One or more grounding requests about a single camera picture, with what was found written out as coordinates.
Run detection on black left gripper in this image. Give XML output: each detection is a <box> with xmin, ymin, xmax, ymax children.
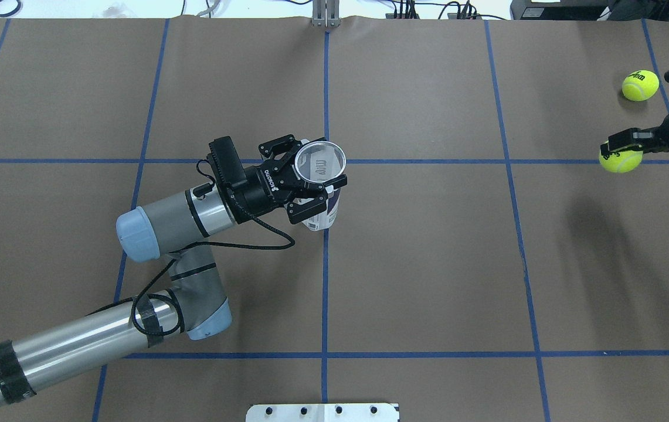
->
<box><xmin>233</xmin><ymin>135</ymin><xmax>328</xmax><ymax>224</ymax></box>

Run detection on clear tennis ball tube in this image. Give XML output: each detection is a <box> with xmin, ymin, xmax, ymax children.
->
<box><xmin>294</xmin><ymin>137</ymin><xmax>346</xmax><ymax>232</ymax></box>

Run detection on yellow tennis ball with logo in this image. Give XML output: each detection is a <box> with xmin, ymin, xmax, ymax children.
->
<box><xmin>599</xmin><ymin>144</ymin><xmax>644</xmax><ymax>173</ymax></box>

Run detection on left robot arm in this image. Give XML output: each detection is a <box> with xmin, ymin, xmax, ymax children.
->
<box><xmin>0</xmin><ymin>134</ymin><xmax>347</xmax><ymax>407</ymax></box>

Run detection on black box with label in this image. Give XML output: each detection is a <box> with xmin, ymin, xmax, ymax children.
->
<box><xmin>509</xmin><ymin>1</ymin><xmax>609</xmax><ymax>21</ymax></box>

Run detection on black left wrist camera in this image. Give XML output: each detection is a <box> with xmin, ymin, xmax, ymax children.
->
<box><xmin>208</xmin><ymin>136</ymin><xmax>247</xmax><ymax>190</ymax></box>

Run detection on black left camera cable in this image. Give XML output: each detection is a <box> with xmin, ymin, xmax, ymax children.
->
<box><xmin>85</xmin><ymin>159</ymin><xmax>296</xmax><ymax>338</ymax></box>

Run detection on aluminium frame post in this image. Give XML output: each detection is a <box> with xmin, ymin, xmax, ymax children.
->
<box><xmin>311</xmin><ymin>0</ymin><xmax>341</xmax><ymax>29</ymax></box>

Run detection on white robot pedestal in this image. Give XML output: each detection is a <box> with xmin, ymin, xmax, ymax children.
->
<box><xmin>245</xmin><ymin>403</ymin><xmax>401</xmax><ymax>421</ymax></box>

